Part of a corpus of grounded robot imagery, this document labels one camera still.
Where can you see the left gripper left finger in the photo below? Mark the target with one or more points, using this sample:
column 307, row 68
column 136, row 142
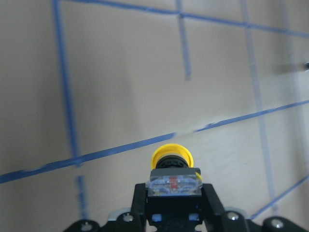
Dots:
column 138, row 208

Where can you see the yellow push button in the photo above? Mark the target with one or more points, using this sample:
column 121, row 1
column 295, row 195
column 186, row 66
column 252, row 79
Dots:
column 173, row 173

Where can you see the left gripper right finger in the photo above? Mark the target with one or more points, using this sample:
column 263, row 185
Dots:
column 212, row 209

